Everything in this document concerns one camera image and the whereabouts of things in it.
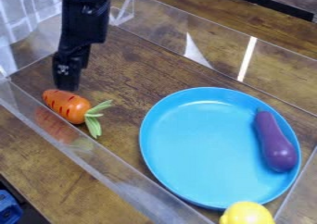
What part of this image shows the orange toy carrot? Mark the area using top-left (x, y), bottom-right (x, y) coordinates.
top-left (41, 89), bottom-right (112, 139)

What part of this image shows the yellow toy fruit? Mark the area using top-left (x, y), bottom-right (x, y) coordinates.
top-left (219, 201), bottom-right (275, 224)

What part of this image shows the clear acrylic enclosure wall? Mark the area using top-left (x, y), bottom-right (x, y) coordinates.
top-left (0, 0), bottom-right (317, 224)

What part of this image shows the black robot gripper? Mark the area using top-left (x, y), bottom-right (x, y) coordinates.
top-left (52, 0), bottom-right (109, 92)

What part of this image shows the blue round plate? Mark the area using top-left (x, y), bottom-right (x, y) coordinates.
top-left (138, 87), bottom-right (300, 209)

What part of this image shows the blue plastic object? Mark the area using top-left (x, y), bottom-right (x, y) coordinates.
top-left (0, 190), bottom-right (23, 224)

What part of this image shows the purple toy eggplant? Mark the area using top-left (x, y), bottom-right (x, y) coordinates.
top-left (254, 109), bottom-right (298, 172)

